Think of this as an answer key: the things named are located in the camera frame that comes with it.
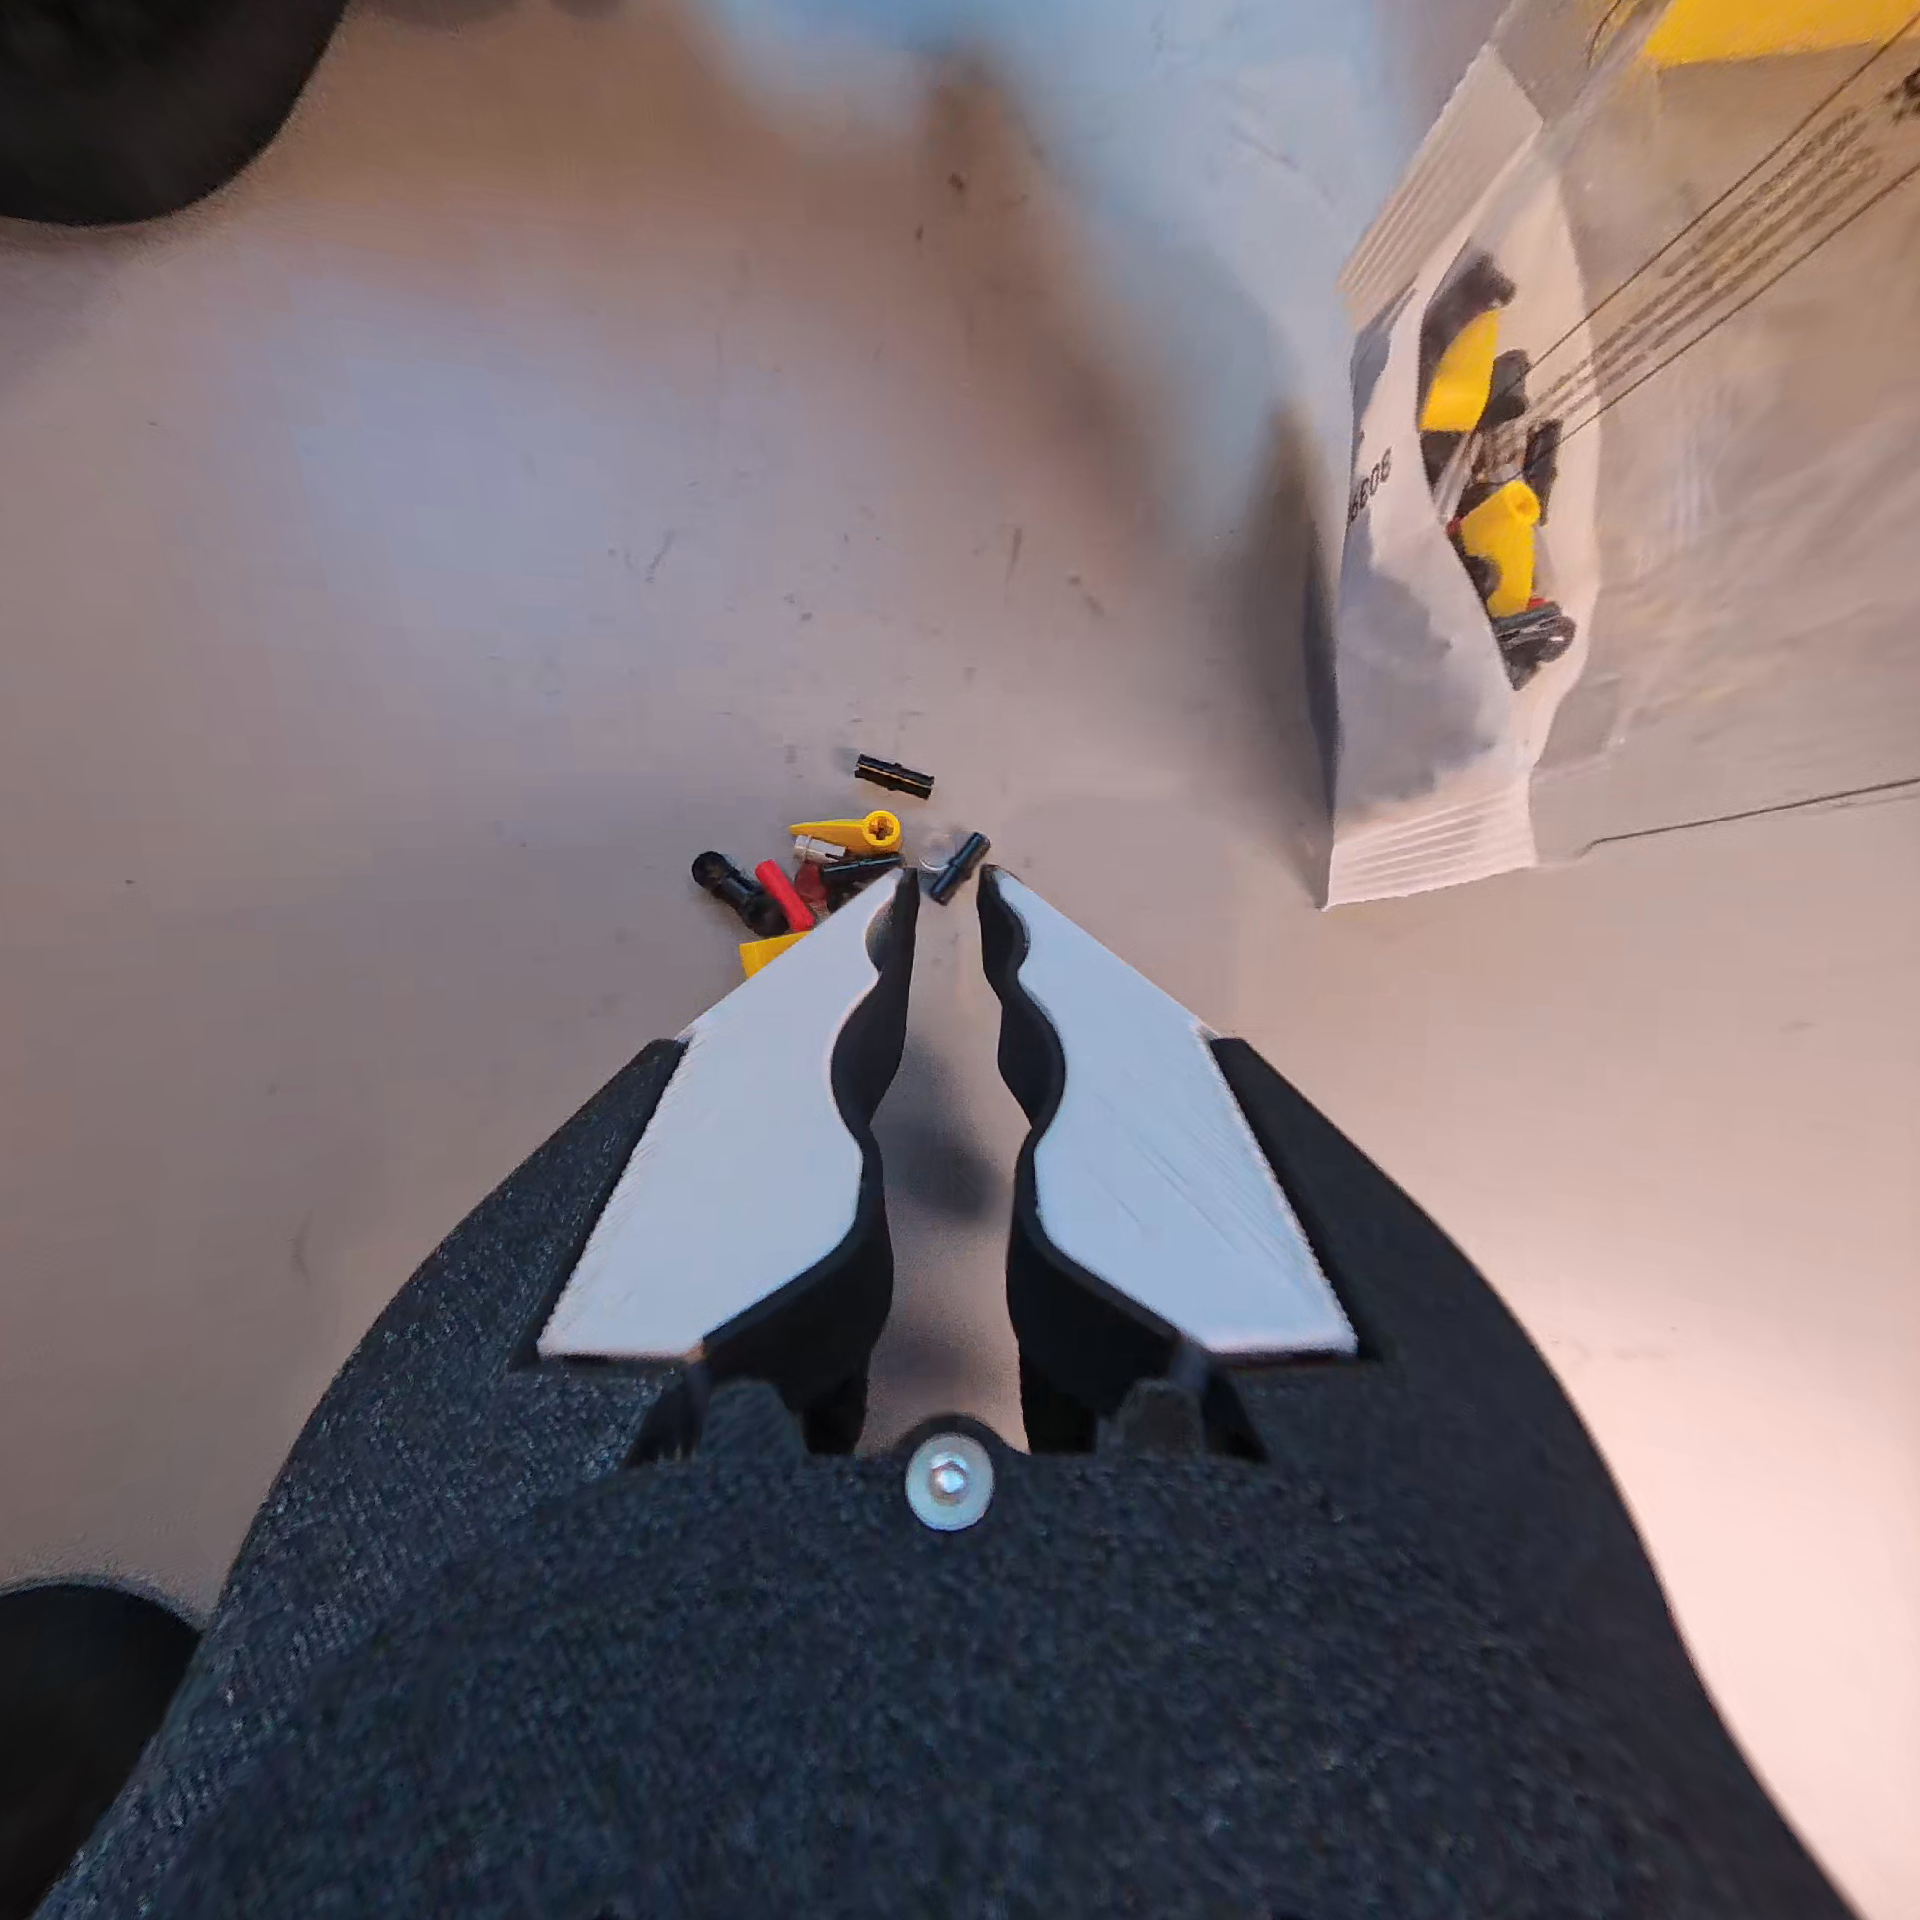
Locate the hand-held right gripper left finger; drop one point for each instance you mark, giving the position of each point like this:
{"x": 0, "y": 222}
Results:
{"x": 735, "y": 1186}

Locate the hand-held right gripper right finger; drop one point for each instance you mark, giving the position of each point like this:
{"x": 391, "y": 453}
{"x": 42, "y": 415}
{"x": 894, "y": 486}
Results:
{"x": 1186, "y": 1186}

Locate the pile of small colourful parts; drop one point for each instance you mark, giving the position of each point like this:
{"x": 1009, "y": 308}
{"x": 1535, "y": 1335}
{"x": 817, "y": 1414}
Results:
{"x": 811, "y": 871}

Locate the clear plastic bag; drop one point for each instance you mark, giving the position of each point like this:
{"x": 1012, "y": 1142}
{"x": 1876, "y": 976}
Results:
{"x": 1712, "y": 511}

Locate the small black pin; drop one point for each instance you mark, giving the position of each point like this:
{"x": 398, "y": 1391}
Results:
{"x": 894, "y": 777}

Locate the person's dark pants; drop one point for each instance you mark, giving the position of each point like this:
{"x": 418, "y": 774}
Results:
{"x": 77, "y": 1740}

